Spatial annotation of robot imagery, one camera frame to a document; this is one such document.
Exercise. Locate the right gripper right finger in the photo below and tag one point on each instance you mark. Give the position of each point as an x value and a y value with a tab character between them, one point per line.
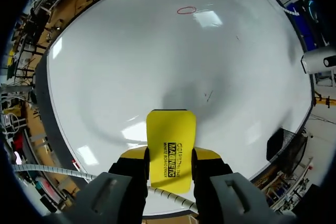
236	197

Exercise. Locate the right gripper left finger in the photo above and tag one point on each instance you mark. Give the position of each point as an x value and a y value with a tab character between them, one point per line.
110	197

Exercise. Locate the yellow whiteboard eraser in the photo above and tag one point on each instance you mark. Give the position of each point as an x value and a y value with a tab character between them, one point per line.
170	140

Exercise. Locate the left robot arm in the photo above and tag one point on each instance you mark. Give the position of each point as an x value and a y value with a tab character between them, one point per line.
315	60

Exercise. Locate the large whiteboard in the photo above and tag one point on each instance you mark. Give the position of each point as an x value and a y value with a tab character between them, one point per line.
147	58

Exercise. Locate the black mesh cup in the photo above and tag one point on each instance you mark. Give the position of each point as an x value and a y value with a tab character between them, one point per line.
286	150

